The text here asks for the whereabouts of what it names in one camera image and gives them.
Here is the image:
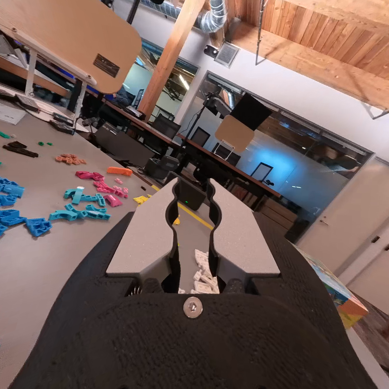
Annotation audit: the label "black tripod with camera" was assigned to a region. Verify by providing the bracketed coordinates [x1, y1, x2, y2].
[179, 93, 225, 158]

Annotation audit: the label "pile of turquoise lego pieces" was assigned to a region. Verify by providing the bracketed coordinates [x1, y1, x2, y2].
[49, 187, 111, 222]

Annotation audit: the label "grey door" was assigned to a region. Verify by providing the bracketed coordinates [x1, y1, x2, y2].
[296, 158, 389, 274]
[339, 240, 389, 301]

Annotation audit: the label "long dark wooden desk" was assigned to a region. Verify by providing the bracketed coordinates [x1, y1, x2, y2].
[178, 134, 281, 210]
[103, 99, 180, 143]

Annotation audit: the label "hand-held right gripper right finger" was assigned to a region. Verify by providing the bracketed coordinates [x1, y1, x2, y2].
[207, 178, 281, 294]

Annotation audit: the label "black monitor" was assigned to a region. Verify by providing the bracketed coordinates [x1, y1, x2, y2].
[190, 126, 210, 146]

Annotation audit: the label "black cabinet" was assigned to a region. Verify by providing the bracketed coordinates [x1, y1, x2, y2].
[95, 124, 156, 167]

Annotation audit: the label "black office chair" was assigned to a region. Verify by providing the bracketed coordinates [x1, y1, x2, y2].
[152, 114, 181, 140]

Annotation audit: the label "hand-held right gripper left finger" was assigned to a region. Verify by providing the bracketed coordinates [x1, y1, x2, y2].
[106, 177, 180, 295]

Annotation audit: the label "white table frame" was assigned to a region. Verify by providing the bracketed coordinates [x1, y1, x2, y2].
[0, 26, 98, 122]

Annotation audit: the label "silver ventilation duct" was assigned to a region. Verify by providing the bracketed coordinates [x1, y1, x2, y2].
[140, 0, 228, 33]

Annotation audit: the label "white wall vent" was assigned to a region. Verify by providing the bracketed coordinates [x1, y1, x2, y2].
[214, 43, 240, 68]

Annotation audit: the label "pile of salmon lego pieces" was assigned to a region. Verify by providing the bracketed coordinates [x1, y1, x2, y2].
[55, 153, 87, 165]

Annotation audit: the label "white round mat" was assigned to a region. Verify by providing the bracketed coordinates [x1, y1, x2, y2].
[29, 100, 76, 122]

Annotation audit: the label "metal ceiling hanger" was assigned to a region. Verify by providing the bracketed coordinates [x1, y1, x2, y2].
[255, 0, 286, 66]

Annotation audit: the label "pile of white lego pieces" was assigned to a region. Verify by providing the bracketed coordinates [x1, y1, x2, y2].
[178, 249, 220, 295]

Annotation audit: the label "wooden support post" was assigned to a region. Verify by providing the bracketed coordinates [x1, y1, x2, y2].
[137, 0, 207, 123]

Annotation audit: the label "small black device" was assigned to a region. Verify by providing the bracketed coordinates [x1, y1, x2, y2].
[144, 156, 180, 180]

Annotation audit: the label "tilted wooden tabletop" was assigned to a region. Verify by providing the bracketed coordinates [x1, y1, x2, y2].
[0, 0, 142, 95]

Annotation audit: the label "small wooden board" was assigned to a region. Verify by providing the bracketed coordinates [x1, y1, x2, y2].
[215, 115, 255, 152]

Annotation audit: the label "small white board stand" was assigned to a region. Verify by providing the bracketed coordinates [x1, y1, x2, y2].
[214, 139, 236, 160]

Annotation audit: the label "colourful lego box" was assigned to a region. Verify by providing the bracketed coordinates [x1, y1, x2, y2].
[296, 246, 369, 330]

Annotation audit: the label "black charger box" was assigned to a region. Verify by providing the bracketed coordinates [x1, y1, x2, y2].
[179, 182, 207, 211]

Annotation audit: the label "black lego pieces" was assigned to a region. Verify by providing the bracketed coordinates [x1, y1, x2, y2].
[2, 141, 39, 158]

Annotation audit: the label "stack of cardboard boxes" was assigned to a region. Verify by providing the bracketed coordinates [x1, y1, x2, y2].
[255, 194, 297, 225]

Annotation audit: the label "pile of blue lego pieces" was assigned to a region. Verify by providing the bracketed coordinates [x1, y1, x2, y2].
[0, 177, 53, 237]

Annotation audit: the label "pile of pink lego pieces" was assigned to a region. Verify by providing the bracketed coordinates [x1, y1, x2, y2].
[75, 170, 129, 208]

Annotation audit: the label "pile of yellow lego pieces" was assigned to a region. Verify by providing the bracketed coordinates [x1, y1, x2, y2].
[133, 195, 181, 226]

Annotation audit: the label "black square panel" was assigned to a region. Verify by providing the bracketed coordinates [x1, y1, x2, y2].
[230, 93, 273, 132]

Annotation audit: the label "lego instruction booklet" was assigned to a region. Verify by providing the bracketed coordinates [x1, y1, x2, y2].
[0, 105, 26, 125]

